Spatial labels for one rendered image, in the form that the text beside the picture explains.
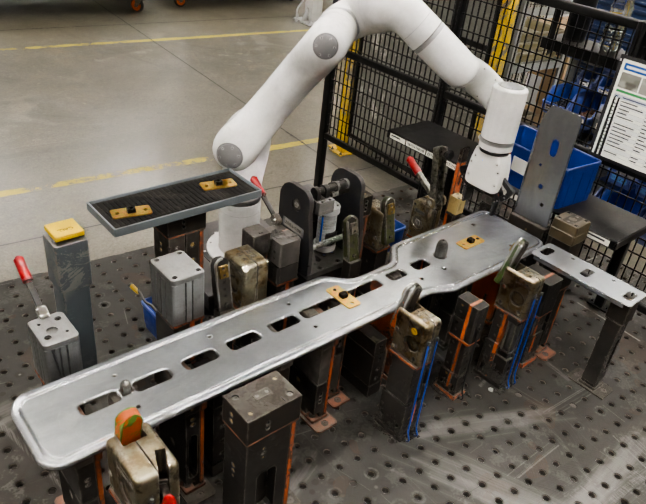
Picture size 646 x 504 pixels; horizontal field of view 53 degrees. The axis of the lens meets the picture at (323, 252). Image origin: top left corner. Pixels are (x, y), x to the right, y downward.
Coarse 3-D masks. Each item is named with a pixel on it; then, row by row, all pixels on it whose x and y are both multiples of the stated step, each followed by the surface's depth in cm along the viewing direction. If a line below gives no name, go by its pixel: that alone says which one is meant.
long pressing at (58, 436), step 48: (432, 240) 175; (528, 240) 180; (384, 288) 153; (432, 288) 156; (192, 336) 132; (240, 336) 133; (288, 336) 135; (336, 336) 137; (48, 384) 116; (96, 384) 118; (192, 384) 120; (240, 384) 123; (48, 432) 108; (96, 432) 109
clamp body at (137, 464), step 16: (144, 432) 102; (112, 448) 99; (128, 448) 99; (144, 448) 99; (160, 448) 100; (112, 464) 101; (128, 464) 97; (144, 464) 97; (160, 464) 101; (176, 464) 98; (112, 480) 104; (128, 480) 96; (144, 480) 95; (176, 480) 99; (112, 496) 106; (128, 496) 101; (144, 496) 96; (160, 496) 101; (176, 496) 101
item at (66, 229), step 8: (48, 224) 132; (56, 224) 132; (64, 224) 132; (72, 224) 133; (48, 232) 130; (56, 232) 130; (64, 232) 130; (72, 232) 130; (80, 232) 131; (56, 240) 128
